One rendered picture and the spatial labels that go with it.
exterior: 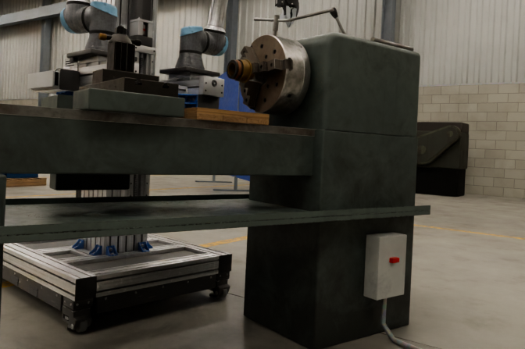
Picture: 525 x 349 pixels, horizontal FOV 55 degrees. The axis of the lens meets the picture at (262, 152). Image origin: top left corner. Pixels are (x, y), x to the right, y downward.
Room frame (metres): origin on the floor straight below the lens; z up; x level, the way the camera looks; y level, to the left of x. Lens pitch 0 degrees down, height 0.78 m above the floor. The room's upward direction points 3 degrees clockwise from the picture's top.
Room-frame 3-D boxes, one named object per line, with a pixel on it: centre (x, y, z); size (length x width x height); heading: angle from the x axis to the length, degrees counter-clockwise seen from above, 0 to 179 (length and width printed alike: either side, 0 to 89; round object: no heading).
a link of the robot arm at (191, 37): (2.62, 0.39, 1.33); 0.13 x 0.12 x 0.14; 133
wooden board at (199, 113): (1.89, 0.21, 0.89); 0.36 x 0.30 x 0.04; 37
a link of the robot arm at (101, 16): (2.26, 0.74, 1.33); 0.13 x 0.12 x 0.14; 68
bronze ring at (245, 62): (1.98, 0.10, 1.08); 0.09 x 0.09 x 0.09; 37
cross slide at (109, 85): (1.71, 0.48, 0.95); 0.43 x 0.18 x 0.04; 37
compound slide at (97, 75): (1.78, 0.49, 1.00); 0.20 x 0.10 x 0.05; 127
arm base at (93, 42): (2.25, 0.73, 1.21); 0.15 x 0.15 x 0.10
